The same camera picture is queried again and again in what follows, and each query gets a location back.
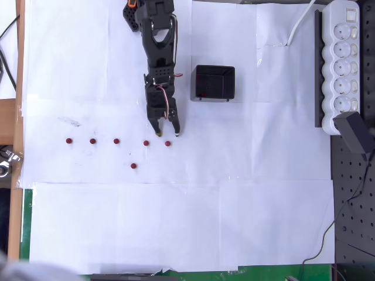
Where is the silver metal clamp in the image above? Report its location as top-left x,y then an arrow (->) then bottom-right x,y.
0,149 -> 23,178

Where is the arm servo cable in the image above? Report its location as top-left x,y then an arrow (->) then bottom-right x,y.
171,13 -> 179,67

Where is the thin black cable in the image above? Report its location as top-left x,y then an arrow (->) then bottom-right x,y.
0,48 -> 17,91
0,14 -> 22,39

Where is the black pegboard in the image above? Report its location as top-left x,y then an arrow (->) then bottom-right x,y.
330,0 -> 375,281

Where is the black adapter cable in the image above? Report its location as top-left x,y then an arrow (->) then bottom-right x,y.
298,153 -> 374,281

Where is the flat black device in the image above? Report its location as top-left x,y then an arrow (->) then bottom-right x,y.
90,272 -> 179,281

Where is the blurred grey object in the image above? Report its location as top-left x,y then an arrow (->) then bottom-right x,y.
0,250 -> 81,281

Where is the white paper table cover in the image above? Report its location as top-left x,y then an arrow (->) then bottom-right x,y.
19,0 -> 336,276

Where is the white power cable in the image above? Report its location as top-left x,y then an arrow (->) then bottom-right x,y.
286,0 -> 317,47

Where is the black power adapter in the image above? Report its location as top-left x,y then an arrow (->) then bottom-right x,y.
333,111 -> 371,155

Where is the red white gripper servo cable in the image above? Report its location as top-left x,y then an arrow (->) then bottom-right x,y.
155,84 -> 171,119

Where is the green mat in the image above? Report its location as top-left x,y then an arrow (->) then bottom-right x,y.
19,189 -> 333,281

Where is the black box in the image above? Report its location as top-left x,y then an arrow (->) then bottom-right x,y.
190,64 -> 236,102

